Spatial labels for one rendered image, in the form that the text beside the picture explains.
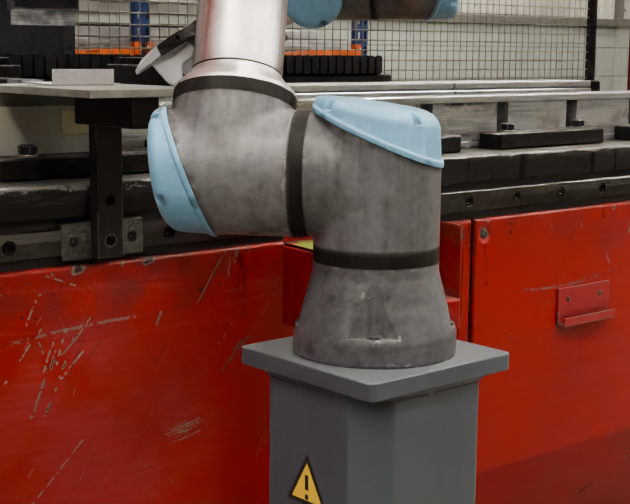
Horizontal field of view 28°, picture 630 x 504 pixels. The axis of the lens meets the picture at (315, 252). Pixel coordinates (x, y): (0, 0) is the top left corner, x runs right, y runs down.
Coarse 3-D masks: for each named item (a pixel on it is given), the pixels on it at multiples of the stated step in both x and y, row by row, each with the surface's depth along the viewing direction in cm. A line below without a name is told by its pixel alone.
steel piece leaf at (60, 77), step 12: (60, 72) 164; (72, 72) 165; (84, 72) 166; (96, 72) 167; (108, 72) 167; (48, 84) 165; (60, 84) 164; (72, 84) 165; (84, 84) 166; (96, 84) 167; (108, 84) 168
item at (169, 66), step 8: (176, 48) 175; (184, 48) 175; (192, 48) 175; (152, 56) 176; (160, 56) 175; (168, 56) 176; (176, 56) 176; (184, 56) 175; (192, 56) 175; (144, 64) 176; (152, 64) 176; (160, 64) 176; (168, 64) 176; (176, 64) 176; (136, 72) 178; (160, 72) 176; (168, 72) 176; (176, 72) 176; (168, 80) 176; (176, 80) 176
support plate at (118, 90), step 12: (0, 84) 168; (12, 84) 169; (24, 84) 169; (36, 84) 170; (120, 84) 173; (60, 96) 154; (72, 96) 152; (84, 96) 150; (96, 96) 149; (108, 96) 150; (120, 96) 151; (132, 96) 152; (144, 96) 153; (156, 96) 155; (168, 96) 156
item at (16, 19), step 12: (12, 0) 170; (24, 0) 171; (36, 0) 172; (48, 0) 173; (60, 0) 174; (72, 0) 175; (12, 12) 171; (24, 12) 172; (36, 12) 173; (48, 12) 174; (60, 12) 175; (72, 12) 177; (12, 24) 171; (24, 24) 172; (36, 24) 173; (48, 24) 174; (60, 24) 176; (72, 24) 177
